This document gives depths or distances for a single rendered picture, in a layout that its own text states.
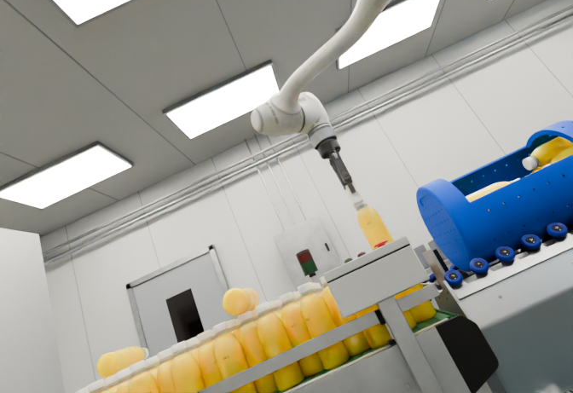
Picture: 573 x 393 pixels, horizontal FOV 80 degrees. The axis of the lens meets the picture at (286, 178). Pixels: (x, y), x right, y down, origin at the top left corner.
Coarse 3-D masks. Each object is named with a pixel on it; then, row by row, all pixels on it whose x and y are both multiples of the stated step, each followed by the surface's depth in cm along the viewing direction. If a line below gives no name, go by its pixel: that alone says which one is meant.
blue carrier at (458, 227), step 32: (544, 128) 106; (512, 160) 116; (416, 192) 112; (448, 192) 97; (512, 192) 92; (544, 192) 91; (448, 224) 98; (480, 224) 91; (512, 224) 91; (544, 224) 92; (448, 256) 111; (480, 256) 93
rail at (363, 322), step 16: (432, 288) 82; (400, 304) 83; (416, 304) 82; (368, 320) 83; (320, 336) 84; (336, 336) 83; (288, 352) 84; (304, 352) 83; (256, 368) 84; (272, 368) 83; (224, 384) 84; (240, 384) 83
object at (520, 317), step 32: (448, 288) 90; (512, 288) 87; (544, 288) 85; (480, 320) 85; (512, 320) 84; (544, 320) 83; (512, 352) 84; (544, 352) 83; (512, 384) 84; (544, 384) 83
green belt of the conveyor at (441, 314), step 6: (438, 312) 93; (444, 312) 87; (450, 312) 89; (432, 318) 87; (438, 318) 84; (444, 318) 81; (420, 324) 87; (426, 324) 84; (414, 330) 83; (378, 348) 82; (360, 354) 85; (366, 354) 82; (324, 372) 84; (306, 378) 86; (312, 378) 83
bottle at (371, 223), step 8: (360, 208) 109; (368, 208) 107; (360, 216) 107; (368, 216) 105; (376, 216) 106; (360, 224) 107; (368, 224) 105; (376, 224) 104; (384, 224) 106; (368, 232) 105; (376, 232) 103; (384, 232) 103; (368, 240) 106; (376, 240) 103; (392, 240) 103; (376, 248) 103
